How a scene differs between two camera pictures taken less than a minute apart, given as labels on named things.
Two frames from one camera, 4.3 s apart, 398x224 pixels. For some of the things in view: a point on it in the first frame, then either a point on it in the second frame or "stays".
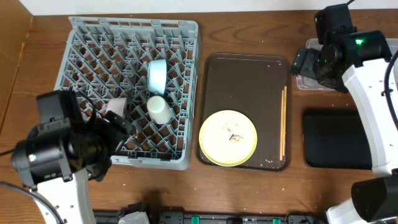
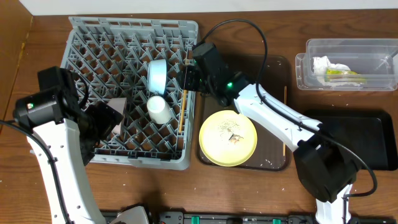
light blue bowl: [157, 76] stays
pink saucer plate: [117, 105] stays
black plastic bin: [336, 139] stays
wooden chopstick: [281, 130] → [183, 111]
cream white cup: [159, 109] stays
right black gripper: [302, 64] → [186, 78]
